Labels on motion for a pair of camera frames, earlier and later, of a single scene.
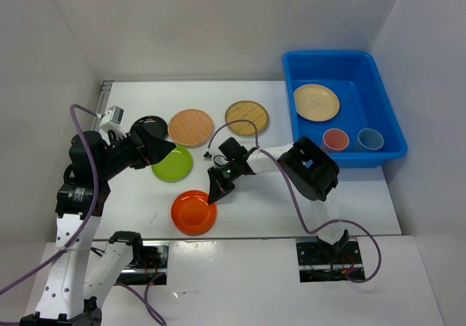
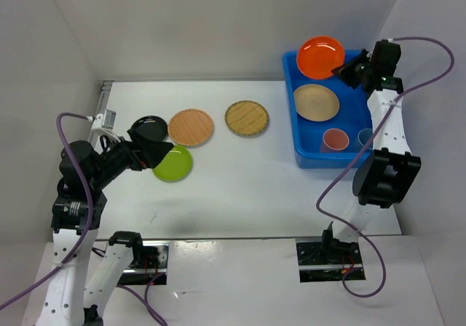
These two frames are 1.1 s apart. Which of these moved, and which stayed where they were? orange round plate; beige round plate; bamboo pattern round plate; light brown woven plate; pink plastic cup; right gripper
Moved: orange round plate; right gripper
Stayed: beige round plate; bamboo pattern round plate; light brown woven plate; pink plastic cup
